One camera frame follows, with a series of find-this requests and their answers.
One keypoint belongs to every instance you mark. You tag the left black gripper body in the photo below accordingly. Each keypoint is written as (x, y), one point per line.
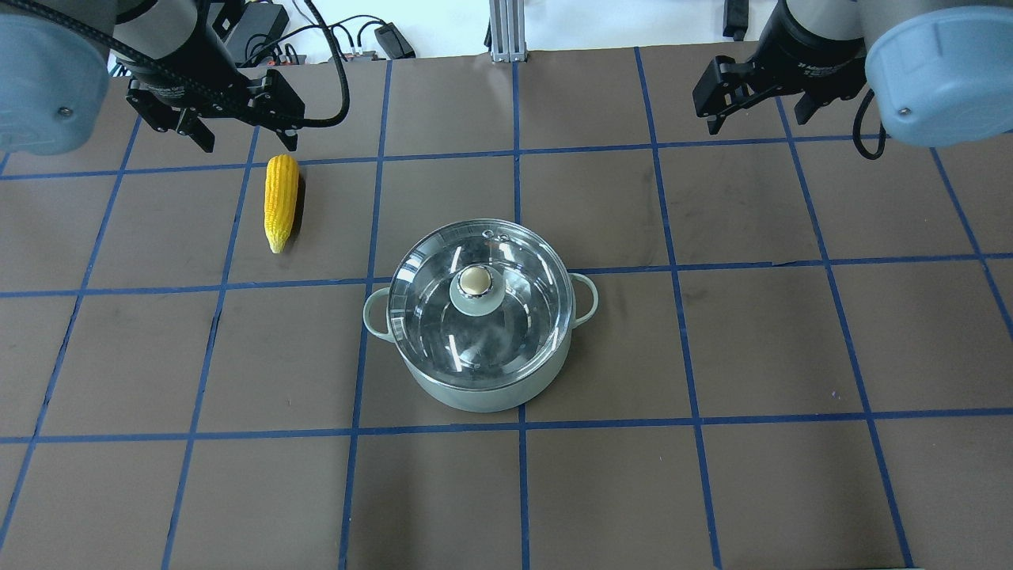
(176, 73)

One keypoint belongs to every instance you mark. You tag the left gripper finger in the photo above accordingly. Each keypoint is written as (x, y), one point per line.
(281, 107)
(162, 118)

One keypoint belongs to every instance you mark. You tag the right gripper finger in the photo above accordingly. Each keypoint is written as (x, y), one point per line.
(812, 100)
(726, 86)

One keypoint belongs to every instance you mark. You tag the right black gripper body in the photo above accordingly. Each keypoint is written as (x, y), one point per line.
(815, 57)

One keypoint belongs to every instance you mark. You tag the yellow corn cob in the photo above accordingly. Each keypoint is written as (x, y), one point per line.
(281, 197)

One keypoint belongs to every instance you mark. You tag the glass pot lid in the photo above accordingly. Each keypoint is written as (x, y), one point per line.
(480, 297)

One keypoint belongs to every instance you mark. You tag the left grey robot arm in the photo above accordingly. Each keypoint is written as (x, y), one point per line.
(54, 81)

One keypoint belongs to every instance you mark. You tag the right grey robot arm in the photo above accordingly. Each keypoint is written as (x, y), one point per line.
(938, 71)

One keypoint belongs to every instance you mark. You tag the pale green cooking pot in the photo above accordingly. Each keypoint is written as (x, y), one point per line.
(475, 372)

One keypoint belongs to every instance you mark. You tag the black power adapter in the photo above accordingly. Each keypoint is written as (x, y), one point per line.
(260, 23)

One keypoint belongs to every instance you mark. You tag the aluminium frame post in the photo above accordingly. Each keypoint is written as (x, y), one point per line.
(506, 31)

